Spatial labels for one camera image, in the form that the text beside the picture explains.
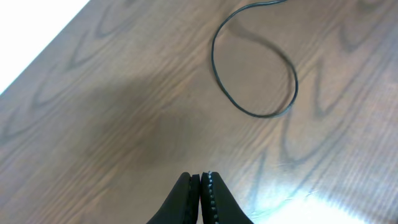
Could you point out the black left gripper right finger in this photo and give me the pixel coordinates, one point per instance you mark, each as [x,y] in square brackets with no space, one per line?
[218,205]

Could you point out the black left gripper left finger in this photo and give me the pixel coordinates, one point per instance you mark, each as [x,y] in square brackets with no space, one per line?
[181,204]

